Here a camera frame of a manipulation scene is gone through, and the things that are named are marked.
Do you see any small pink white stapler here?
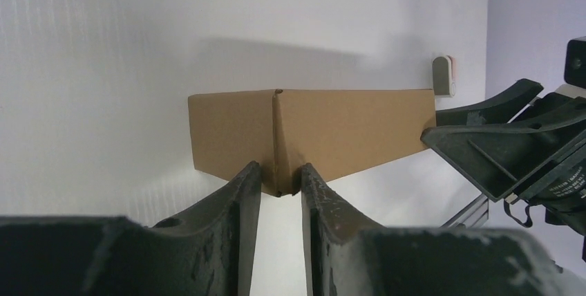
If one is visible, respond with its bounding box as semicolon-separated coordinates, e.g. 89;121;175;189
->
431;55;456;98

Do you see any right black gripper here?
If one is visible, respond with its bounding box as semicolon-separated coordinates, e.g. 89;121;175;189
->
421;79;585;234

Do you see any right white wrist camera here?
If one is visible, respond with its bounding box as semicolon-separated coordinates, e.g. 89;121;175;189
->
555;37;585;98

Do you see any brown cardboard box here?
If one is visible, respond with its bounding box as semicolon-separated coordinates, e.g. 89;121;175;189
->
188;89;436;196

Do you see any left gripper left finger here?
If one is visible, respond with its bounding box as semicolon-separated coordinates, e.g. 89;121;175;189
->
1;162;261;295

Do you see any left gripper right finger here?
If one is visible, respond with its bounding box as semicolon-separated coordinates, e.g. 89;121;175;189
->
300;163;585;295

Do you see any black base frame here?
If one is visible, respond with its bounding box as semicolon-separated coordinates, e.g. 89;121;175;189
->
442;194;489;228

